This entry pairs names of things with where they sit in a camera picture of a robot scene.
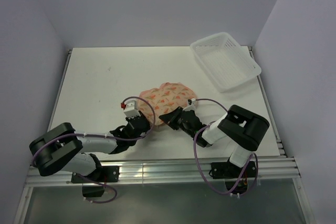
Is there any aluminium rail frame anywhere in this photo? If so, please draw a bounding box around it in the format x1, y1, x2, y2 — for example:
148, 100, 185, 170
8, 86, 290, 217
15, 48, 316, 224

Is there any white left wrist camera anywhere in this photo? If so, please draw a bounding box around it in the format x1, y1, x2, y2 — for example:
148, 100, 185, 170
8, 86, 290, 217
121, 100, 140, 118

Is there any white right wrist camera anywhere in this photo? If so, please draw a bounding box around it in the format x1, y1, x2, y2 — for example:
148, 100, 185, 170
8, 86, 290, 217
183, 98, 196, 111

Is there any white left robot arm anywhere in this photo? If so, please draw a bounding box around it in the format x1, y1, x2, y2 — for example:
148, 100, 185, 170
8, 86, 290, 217
29, 113, 153, 182

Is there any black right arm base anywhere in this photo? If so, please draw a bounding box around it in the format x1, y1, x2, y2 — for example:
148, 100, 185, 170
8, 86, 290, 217
209, 161, 257, 179

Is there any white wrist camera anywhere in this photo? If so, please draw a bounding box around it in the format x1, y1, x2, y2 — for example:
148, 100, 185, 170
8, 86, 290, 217
183, 98, 196, 111
121, 100, 140, 118

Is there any white perforated plastic basket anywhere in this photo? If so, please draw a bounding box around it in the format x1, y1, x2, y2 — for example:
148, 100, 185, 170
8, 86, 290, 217
190, 32, 261, 93

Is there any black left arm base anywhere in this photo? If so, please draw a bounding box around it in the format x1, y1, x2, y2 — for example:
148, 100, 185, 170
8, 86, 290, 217
71, 165, 120, 200

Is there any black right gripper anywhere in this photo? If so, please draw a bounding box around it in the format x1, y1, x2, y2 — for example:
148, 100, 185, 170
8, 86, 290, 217
159, 106, 195, 137

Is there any pink floral mesh laundry bag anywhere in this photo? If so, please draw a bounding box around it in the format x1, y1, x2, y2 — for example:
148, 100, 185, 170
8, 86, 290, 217
139, 82, 196, 126

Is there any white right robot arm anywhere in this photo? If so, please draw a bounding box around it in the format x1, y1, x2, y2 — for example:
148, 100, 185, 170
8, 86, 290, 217
159, 105, 270, 177

